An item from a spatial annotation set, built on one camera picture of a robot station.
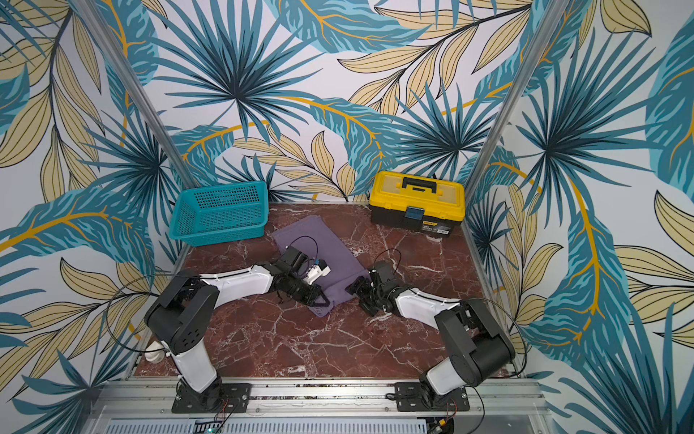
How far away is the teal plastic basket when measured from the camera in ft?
3.60

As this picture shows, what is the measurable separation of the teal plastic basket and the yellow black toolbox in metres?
0.46

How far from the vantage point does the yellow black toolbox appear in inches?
39.4

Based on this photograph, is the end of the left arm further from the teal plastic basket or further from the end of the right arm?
the teal plastic basket

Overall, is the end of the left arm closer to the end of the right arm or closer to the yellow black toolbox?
the end of the right arm
